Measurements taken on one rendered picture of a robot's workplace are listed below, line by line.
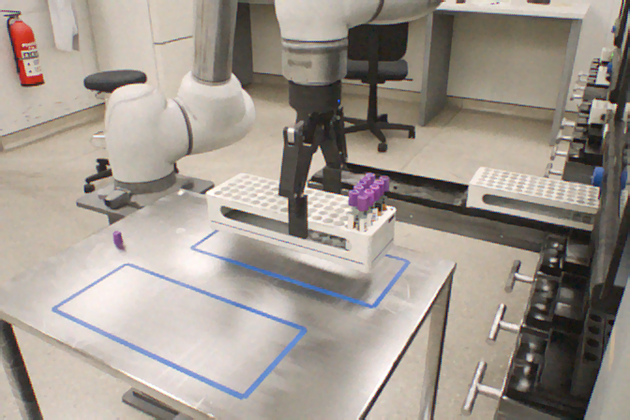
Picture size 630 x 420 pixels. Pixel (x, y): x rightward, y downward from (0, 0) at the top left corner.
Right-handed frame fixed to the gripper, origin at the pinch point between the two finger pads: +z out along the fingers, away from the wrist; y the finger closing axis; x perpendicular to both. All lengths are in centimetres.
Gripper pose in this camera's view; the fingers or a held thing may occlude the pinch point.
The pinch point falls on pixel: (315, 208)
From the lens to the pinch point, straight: 84.5
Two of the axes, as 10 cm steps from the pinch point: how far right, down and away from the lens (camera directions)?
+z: 0.0, 8.9, 4.5
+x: 8.8, 2.2, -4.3
